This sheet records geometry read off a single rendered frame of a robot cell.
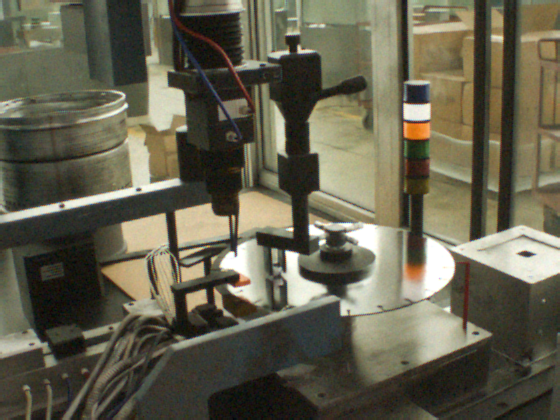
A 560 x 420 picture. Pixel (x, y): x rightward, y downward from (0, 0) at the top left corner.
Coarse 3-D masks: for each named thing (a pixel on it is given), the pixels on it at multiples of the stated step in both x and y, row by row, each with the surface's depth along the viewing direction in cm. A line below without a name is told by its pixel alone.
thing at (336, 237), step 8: (320, 224) 106; (336, 224) 104; (360, 224) 105; (328, 232) 102; (336, 232) 102; (344, 232) 102; (320, 240) 102; (328, 240) 103; (336, 240) 102; (344, 240) 102; (352, 240) 100; (336, 248) 103
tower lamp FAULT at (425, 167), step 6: (408, 162) 126; (414, 162) 125; (420, 162) 125; (426, 162) 125; (408, 168) 126; (414, 168) 125; (420, 168) 125; (426, 168) 126; (408, 174) 126; (414, 174) 126; (420, 174) 126; (426, 174) 126
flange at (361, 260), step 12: (324, 252) 103; (336, 252) 102; (348, 252) 103; (360, 252) 105; (372, 252) 105; (300, 264) 103; (312, 264) 102; (324, 264) 102; (336, 264) 102; (348, 264) 101; (360, 264) 101; (372, 264) 102; (324, 276) 100; (336, 276) 99; (348, 276) 100
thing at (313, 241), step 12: (300, 204) 95; (300, 216) 95; (264, 228) 101; (276, 228) 100; (300, 228) 96; (264, 240) 99; (276, 240) 98; (288, 240) 97; (300, 240) 96; (312, 240) 96; (264, 252) 101; (300, 252) 96; (312, 252) 96; (264, 264) 102
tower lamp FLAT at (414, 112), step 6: (408, 102) 123; (426, 102) 123; (408, 108) 123; (414, 108) 122; (420, 108) 122; (426, 108) 122; (408, 114) 123; (414, 114) 122; (420, 114) 122; (426, 114) 123; (408, 120) 123; (414, 120) 123; (420, 120) 123; (426, 120) 123
